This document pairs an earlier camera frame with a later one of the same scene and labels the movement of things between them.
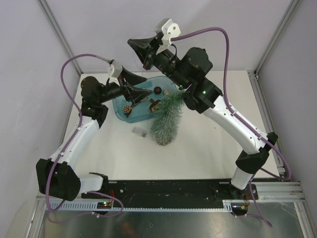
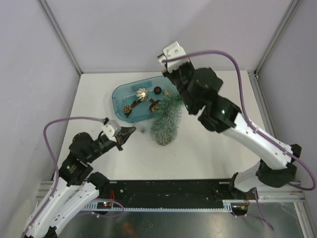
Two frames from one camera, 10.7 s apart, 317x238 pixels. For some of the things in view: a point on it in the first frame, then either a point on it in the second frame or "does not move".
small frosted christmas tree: x=166 y=120 does not move
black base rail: x=202 y=193 does not move
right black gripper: x=146 y=49 -> x=171 y=75
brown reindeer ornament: x=153 y=106 does not move
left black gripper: x=132 y=93 -> x=123 y=136
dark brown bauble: x=157 y=90 does not move
